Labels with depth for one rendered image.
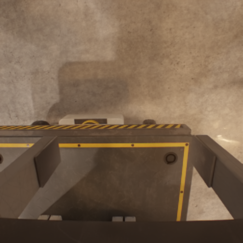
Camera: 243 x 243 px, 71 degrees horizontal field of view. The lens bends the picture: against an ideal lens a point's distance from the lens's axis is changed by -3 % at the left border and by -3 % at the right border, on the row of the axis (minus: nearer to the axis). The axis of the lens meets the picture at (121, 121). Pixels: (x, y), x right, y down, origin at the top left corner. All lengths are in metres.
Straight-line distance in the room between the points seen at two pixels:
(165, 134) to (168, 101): 0.33
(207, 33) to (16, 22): 0.81
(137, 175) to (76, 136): 0.23
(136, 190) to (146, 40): 0.59
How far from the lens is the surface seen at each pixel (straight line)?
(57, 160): 0.17
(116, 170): 0.57
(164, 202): 0.65
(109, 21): 0.83
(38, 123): 0.81
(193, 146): 0.17
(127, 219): 0.67
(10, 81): 0.96
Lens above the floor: 0.80
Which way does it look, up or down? 74 degrees down
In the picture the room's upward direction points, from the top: 175 degrees counter-clockwise
